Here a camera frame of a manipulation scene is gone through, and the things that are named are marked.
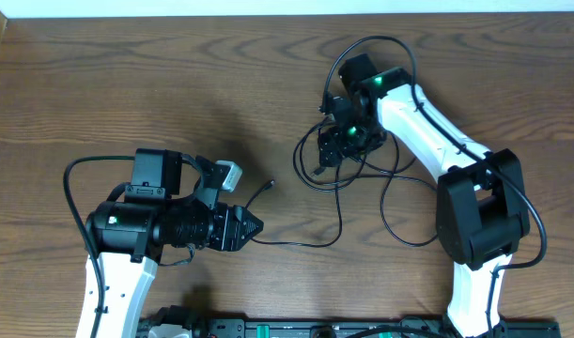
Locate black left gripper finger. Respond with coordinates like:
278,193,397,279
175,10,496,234
238,228,261,251
240,207,264,233

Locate black usb cable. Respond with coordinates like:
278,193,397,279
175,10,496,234
292,119,441,249

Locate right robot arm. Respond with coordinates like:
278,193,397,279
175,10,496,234
318,54,530,337

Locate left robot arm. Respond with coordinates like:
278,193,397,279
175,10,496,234
75,148,264,337

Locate black aluminium mounting rail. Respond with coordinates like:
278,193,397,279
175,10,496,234
135,305,563,338

